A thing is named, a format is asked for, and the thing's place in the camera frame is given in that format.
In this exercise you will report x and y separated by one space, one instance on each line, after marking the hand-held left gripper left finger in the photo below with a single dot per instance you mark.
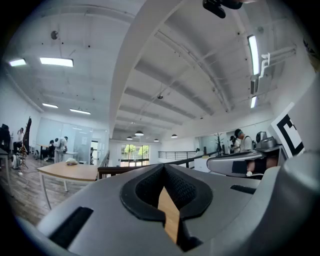
107 220

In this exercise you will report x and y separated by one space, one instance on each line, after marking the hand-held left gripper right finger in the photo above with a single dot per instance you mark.
220 200

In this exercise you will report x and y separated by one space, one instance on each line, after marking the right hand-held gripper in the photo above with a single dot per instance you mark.
290 135

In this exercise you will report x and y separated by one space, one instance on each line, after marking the black coat rack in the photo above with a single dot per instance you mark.
219 142

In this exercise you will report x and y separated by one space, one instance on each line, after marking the long wooden table white legs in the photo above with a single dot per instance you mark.
72 172

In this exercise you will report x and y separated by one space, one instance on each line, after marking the white cloth bag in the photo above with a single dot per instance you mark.
71 161

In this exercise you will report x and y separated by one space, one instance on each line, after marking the rectangular ceiling light panel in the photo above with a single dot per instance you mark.
253 102
253 55
80 111
50 105
17 62
56 62

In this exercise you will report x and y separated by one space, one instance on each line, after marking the white desk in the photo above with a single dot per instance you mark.
71 153

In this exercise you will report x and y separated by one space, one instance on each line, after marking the ceiling air conditioner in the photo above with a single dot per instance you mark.
253 86

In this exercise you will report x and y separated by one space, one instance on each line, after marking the wooden easel stand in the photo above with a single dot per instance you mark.
23 155

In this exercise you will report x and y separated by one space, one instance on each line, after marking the white floor device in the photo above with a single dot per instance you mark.
15 161

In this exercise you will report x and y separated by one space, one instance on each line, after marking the tall black stand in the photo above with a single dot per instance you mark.
27 132

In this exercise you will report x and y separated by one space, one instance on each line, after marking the grey edge desk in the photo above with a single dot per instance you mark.
3 152

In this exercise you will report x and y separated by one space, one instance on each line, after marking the white ceiling pipe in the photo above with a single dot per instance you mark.
277 53

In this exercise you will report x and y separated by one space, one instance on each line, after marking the black office chair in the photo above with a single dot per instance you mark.
5 137

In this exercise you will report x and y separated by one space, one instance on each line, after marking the round ceiling sensor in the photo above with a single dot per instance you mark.
54 35

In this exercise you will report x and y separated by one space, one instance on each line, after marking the grey camera unit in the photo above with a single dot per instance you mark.
266 142

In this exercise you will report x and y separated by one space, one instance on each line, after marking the black head camera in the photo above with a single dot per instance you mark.
215 8

